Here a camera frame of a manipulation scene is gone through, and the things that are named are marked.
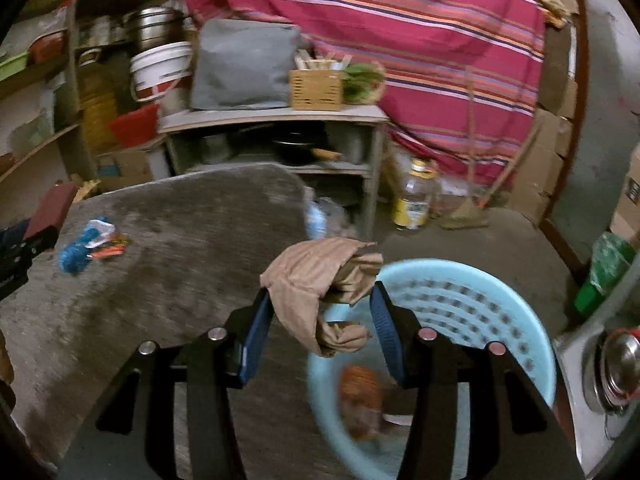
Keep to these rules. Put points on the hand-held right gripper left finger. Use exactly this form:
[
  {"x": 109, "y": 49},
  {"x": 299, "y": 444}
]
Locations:
[{"x": 255, "y": 340}]

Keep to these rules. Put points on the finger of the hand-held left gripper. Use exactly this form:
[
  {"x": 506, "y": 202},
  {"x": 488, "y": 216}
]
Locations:
[{"x": 25, "y": 255}]

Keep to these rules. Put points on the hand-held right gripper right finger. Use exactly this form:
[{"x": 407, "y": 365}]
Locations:
[{"x": 387, "y": 335}]

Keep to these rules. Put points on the maroon cardboard box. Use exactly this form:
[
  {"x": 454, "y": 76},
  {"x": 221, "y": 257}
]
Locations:
[{"x": 50, "y": 207}]

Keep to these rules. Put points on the light blue plastic basket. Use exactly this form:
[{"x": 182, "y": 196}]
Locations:
[{"x": 450, "y": 300}]

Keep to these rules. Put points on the beige cloth garment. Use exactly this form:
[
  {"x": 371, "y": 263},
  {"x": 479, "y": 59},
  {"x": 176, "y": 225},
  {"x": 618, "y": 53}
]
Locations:
[{"x": 305, "y": 270}]

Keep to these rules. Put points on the blue foil wrapper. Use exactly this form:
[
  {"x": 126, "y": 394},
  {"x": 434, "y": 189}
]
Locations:
[{"x": 75, "y": 255}]

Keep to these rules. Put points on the orange strip wrapper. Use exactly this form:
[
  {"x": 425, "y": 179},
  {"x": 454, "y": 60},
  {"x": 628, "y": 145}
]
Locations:
[{"x": 110, "y": 247}]

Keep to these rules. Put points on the curved wooden shelf unit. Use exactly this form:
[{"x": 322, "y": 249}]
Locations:
[{"x": 65, "y": 150}]

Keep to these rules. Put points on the grey felt table cover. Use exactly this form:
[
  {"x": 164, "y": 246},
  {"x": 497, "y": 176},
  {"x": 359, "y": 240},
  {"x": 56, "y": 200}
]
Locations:
[{"x": 175, "y": 240}]

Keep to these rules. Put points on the brown cardboard box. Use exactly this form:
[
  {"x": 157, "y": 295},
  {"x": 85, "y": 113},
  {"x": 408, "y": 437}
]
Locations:
[{"x": 127, "y": 170}]

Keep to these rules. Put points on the clear plastic bag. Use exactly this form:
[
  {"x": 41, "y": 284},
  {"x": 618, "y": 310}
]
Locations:
[{"x": 322, "y": 215}]

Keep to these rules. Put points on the plastic bottle yellow label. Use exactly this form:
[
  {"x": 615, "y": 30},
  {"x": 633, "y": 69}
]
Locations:
[{"x": 412, "y": 200}]

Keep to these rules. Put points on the straw broom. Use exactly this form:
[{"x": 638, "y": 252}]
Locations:
[{"x": 470, "y": 215}]

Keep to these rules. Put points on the yellow oil jug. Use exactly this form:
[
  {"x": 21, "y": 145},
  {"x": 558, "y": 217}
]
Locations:
[{"x": 100, "y": 105}]

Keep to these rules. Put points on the red plastic basket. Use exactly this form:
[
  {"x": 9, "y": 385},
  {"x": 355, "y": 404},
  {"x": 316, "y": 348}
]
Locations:
[{"x": 135, "y": 127}]

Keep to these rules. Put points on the green plastic tray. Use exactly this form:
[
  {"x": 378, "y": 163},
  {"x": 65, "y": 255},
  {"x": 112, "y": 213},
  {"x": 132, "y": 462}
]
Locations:
[{"x": 10, "y": 67}]

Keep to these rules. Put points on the small grey shelf table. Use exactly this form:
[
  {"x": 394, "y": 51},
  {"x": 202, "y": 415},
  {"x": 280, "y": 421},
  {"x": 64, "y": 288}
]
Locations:
[{"x": 270, "y": 117}]

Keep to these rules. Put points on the green plastic bag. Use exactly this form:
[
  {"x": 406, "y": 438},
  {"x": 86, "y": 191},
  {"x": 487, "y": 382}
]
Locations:
[{"x": 602, "y": 270}]

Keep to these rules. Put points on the white plastic bucket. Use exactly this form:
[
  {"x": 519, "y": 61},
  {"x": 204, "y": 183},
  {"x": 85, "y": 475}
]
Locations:
[{"x": 160, "y": 70}]

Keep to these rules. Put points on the steel pot lid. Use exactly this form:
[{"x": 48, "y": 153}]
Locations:
[{"x": 617, "y": 370}]

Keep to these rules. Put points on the stack of cardboard boxes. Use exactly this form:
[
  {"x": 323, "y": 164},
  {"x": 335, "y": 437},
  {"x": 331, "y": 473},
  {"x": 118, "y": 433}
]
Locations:
[{"x": 542, "y": 160}]

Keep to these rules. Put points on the green leafy vegetables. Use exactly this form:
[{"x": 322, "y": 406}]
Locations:
[{"x": 362, "y": 82}]

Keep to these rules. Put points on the wooden cutlery box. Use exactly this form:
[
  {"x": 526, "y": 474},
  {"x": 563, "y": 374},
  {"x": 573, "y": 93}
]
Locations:
[{"x": 315, "y": 90}]

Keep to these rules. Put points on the large steel pot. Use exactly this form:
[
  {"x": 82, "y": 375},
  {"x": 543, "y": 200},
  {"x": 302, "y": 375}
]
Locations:
[{"x": 152, "y": 27}]

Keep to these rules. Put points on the grey fabric bag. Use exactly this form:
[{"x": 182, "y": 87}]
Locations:
[{"x": 240, "y": 65}]

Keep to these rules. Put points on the red striped blanket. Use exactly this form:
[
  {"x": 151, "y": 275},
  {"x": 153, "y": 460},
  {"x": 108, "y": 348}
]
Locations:
[{"x": 400, "y": 35}]

